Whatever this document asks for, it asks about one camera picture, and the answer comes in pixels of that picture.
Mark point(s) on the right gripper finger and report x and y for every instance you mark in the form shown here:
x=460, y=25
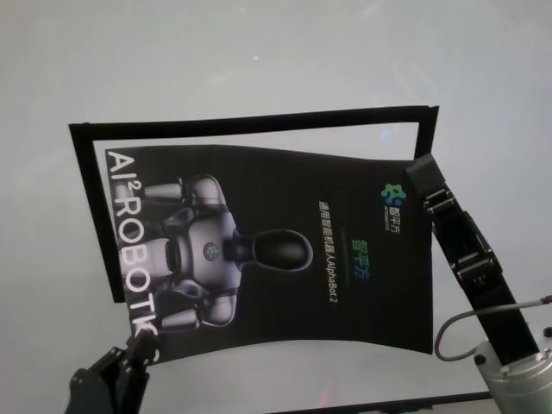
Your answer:
x=427, y=179

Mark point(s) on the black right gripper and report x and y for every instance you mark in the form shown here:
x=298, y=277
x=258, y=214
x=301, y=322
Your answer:
x=500, y=315

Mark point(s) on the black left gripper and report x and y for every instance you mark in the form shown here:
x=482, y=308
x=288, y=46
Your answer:
x=110, y=384

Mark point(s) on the black robot poster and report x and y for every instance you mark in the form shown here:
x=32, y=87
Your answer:
x=280, y=194

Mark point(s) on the long black tape strip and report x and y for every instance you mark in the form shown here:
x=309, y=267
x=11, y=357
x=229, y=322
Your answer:
x=259, y=123

